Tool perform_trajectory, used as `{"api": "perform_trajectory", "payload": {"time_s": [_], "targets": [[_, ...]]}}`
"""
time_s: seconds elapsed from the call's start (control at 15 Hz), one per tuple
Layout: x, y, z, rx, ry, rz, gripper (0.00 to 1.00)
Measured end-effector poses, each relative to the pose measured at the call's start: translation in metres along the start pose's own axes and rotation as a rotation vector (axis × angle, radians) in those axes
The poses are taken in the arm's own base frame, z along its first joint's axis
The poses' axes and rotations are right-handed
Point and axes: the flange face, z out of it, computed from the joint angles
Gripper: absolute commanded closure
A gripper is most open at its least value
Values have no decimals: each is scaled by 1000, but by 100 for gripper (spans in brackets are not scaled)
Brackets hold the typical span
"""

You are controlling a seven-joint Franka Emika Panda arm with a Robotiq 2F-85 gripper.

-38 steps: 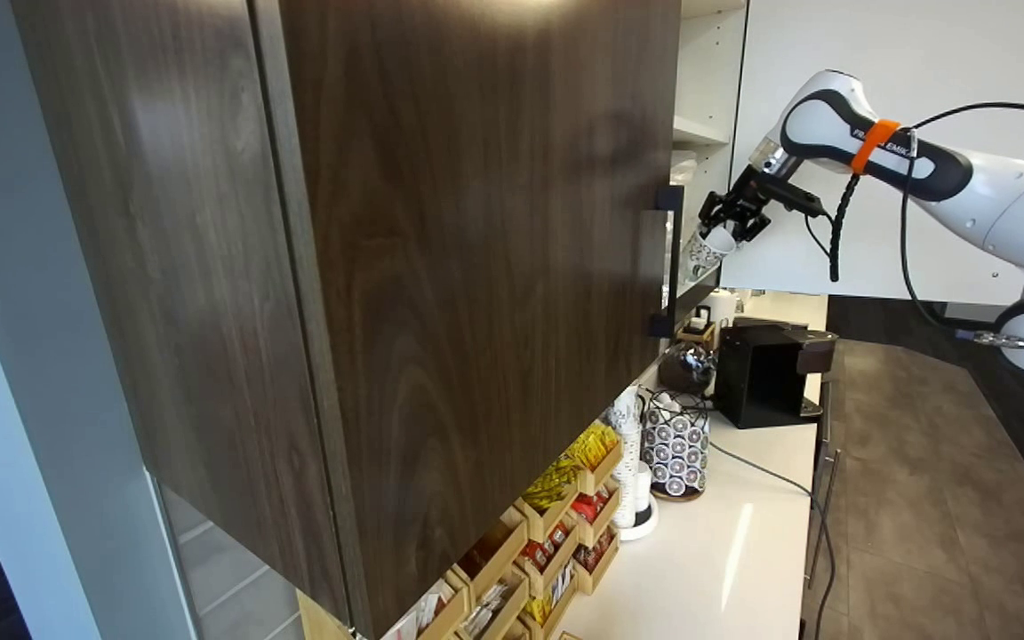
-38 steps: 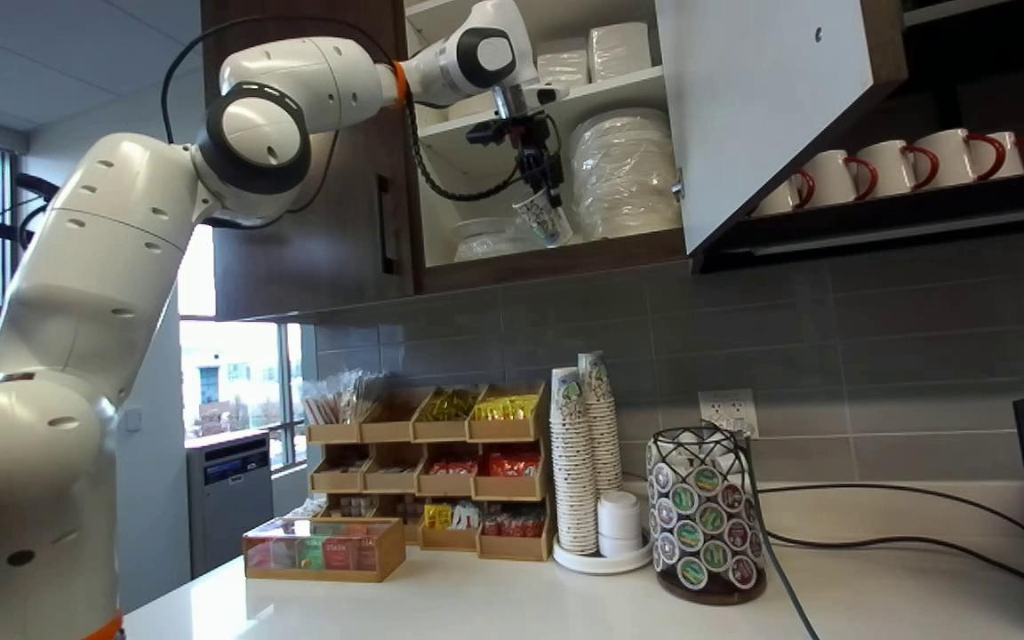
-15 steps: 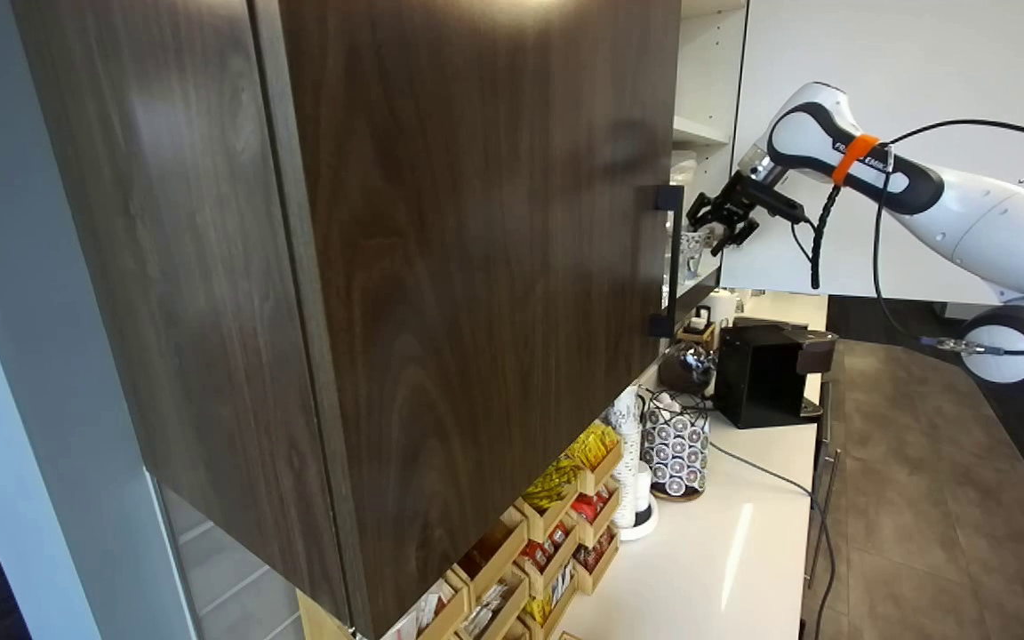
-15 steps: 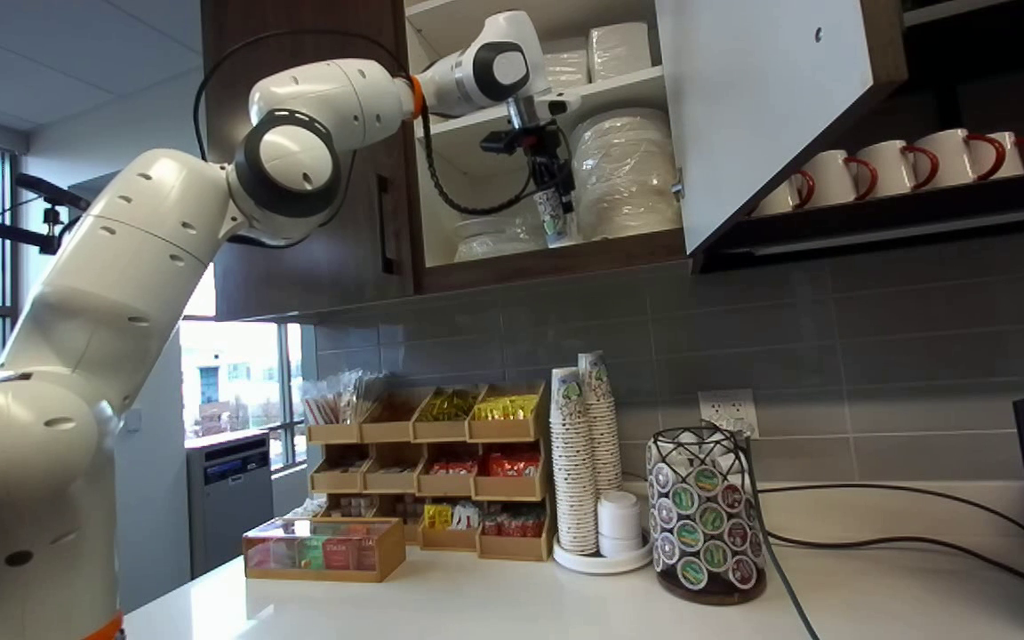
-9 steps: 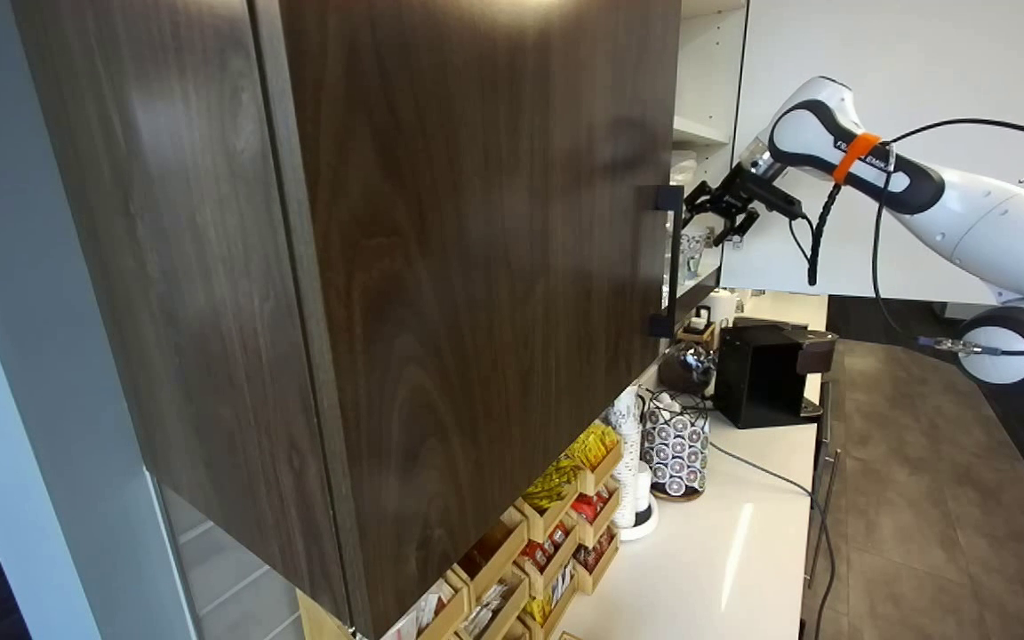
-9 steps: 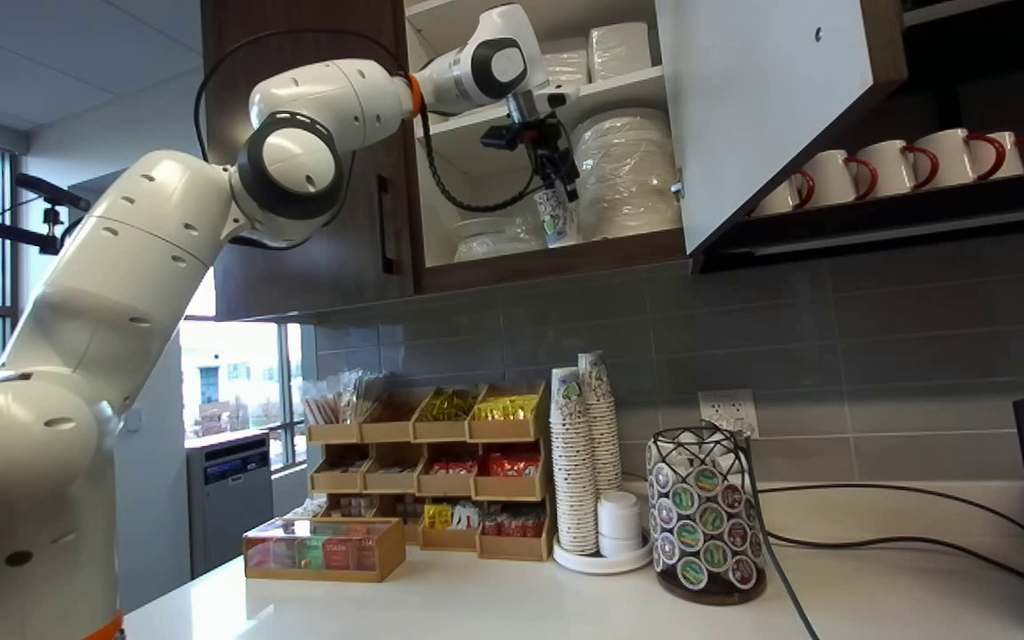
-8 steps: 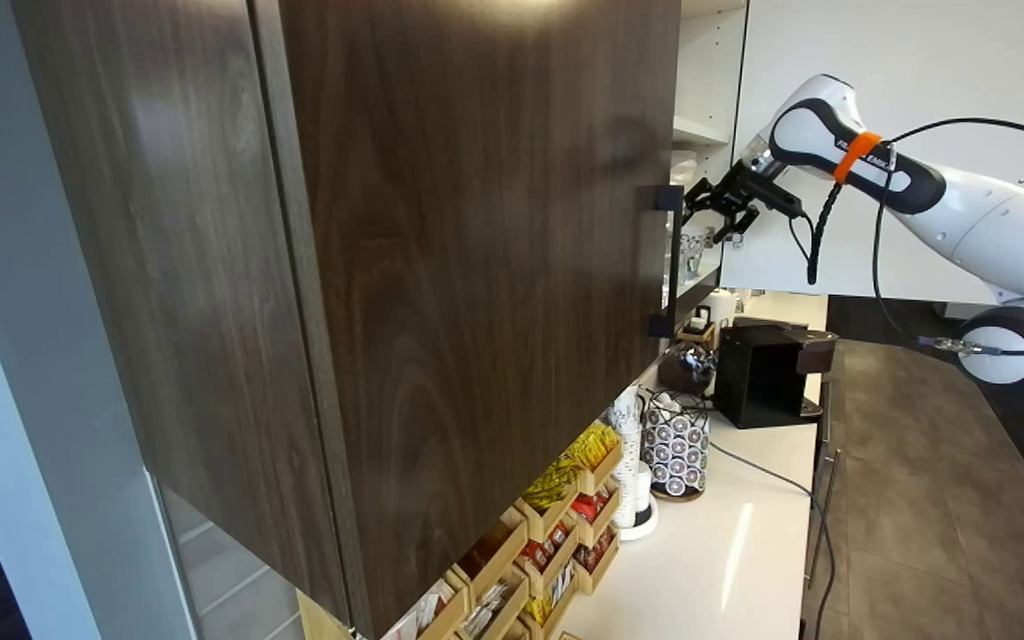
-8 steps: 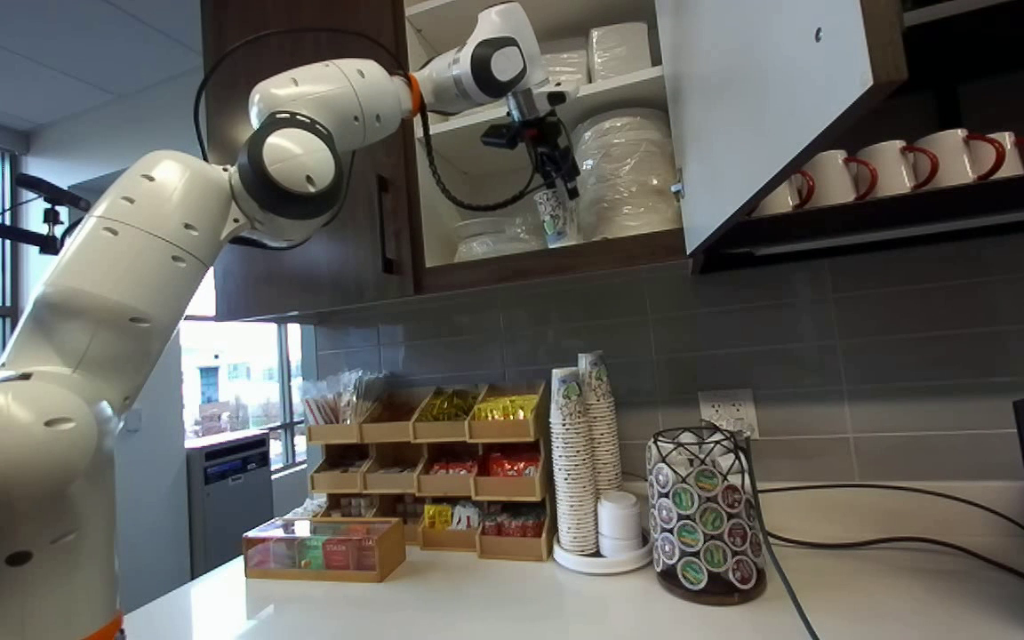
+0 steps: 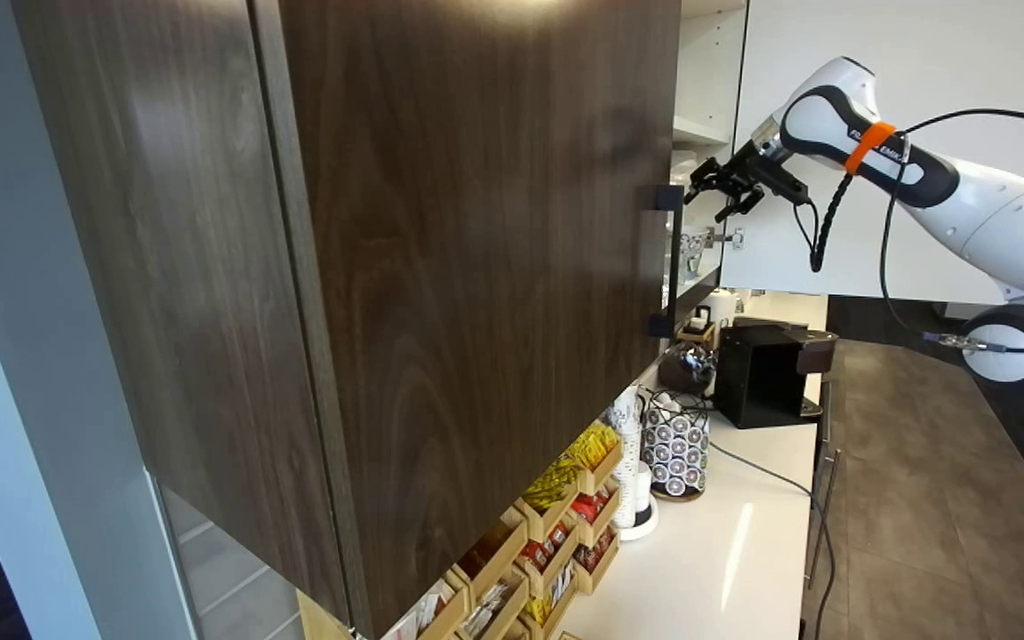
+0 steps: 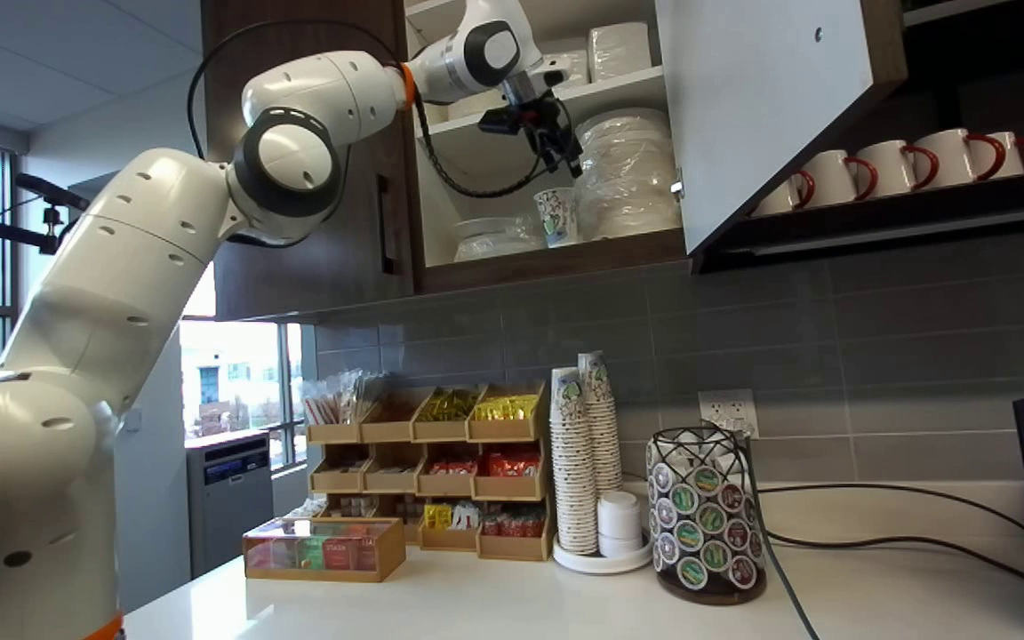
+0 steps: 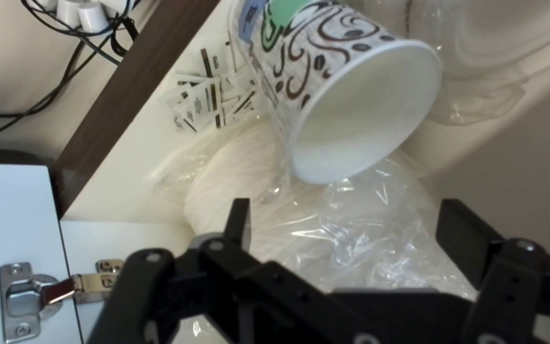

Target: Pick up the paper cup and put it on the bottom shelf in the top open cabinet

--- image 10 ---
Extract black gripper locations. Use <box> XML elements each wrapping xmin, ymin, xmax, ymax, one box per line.
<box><xmin>476</xmin><ymin>74</ymin><xmax>590</xmax><ymax>180</ymax></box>

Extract wooden condiment organizer rack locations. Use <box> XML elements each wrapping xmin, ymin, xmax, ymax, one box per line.
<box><xmin>305</xmin><ymin>379</ymin><xmax>556</xmax><ymax>566</ymax></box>

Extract white cup lid stack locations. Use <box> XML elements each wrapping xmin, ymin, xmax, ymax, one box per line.
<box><xmin>595</xmin><ymin>485</ymin><xmax>647</xmax><ymax>563</ymax></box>

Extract black power cable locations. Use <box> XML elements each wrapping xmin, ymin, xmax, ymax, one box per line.
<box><xmin>754</xmin><ymin>477</ymin><xmax>1024</xmax><ymax>544</ymax></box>
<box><xmin>757</xmin><ymin>529</ymin><xmax>1024</xmax><ymax>591</ymax></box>

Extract tall paper cup stack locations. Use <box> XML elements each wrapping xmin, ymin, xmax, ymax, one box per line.
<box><xmin>576</xmin><ymin>348</ymin><xmax>627</xmax><ymax>499</ymax></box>
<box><xmin>547</xmin><ymin>363</ymin><xmax>602</xmax><ymax>563</ymax></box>

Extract brown wooden wall cabinet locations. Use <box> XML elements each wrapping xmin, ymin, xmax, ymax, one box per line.
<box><xmin>200</xmin><ymin>0</ymin><xmax>691</xmax><ymax>324</ymax></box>

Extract wire coffee pod carousel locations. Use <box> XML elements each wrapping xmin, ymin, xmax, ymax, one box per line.
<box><xmin>643</xmin><ymin>421</ymin><xmax>770</xmax><ymax>606</ymax></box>

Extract white wall outlet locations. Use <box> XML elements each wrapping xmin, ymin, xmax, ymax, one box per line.
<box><xmin>698</xmin><ymin>388</ymin><xmax>766</xmax><ymax>440</ymax></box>

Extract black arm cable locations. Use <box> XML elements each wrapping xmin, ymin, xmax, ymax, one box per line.
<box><xmin>186</xmin><ymin>13</ymin><xmax>562</xmax><ymax>203</ymax></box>

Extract white round tray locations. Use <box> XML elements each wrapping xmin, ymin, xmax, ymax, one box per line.
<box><xmin>547</xmin><ymin>535</ymin><xmax>654</xmax><ymax>578</ymax></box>

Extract white mug red handle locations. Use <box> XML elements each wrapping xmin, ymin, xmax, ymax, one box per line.
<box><xmin>798</xmin><ymin>145</ymin><xmax>877</xmax><ymax>213</ymax></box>
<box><xmin>910</xmin><ymin>125</ymin><xmax>1011</xmax><ymax>190</ymax></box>
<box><xmin>751</xmin><ymin>170</ymin><xmax>819</xmax><ymax>219</ymax></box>
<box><xmin>985</xmin><ymin>126</ymin><xmax>1024</xmax><ymax>180</ymax></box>
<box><xmin>853</xmin><ymin>136</ymin><xmax>943</xmax><ymax>200</ymax></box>

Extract yellow sweetener packets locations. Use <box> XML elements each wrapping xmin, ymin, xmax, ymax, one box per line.
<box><xmin>469</xmin><ymin>392</ymin><xmax>543</xmax><ymax>426</ymax></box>

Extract wooden tea bag box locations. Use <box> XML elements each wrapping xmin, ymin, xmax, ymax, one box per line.
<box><xmin>237</xmin><ymin>510</ymin><xmax>410</xmax><ymax>585</ymax></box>

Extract clear plastic cutlery bag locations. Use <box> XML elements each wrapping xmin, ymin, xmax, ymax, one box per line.
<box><xmin>451</xmin><ymin>211</ymin><xmax>540</xmax><ymax>266</ymax></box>

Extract dark open wall shelf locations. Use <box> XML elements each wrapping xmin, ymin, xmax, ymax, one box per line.
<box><xmin>691</xmin><ymin>0</ymin><xmax>1024</xmax><ymax>278</ymax></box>

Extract red packets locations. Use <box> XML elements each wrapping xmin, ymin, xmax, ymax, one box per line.
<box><xmin>481</xmin><ymin>445</ymin><xmax>543</xmax><ymax>480</ymax></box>

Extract white open cabinet door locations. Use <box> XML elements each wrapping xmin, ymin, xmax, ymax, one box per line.
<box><xmin>649</xmin><ymin>0</ymin><xmax>910</xmax><ymax>258</ymax></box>

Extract clear stirrer bag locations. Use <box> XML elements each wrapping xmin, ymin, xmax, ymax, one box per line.
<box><xmin>302</xmin><ymin>368</ymin><xmax>384</xmax><ymax>429</ymax></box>

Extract yellow green packets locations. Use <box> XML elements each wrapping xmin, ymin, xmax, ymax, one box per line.
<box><xmin>421</xmin><ymin>388</ymin><xmax>476</xmax><ymax>426</ymax></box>

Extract black cabinet door handle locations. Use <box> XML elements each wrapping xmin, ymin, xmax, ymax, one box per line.
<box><xmin>374</xmin><ymin>174</ymin><xmax>401</xmax><ymax>282</ymax></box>

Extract wrapped paper plate stack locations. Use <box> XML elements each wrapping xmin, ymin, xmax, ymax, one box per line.
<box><xmin>565</xmin><ymin>104</ymin><xmax>681</xmax><ymax>240</ymax></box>

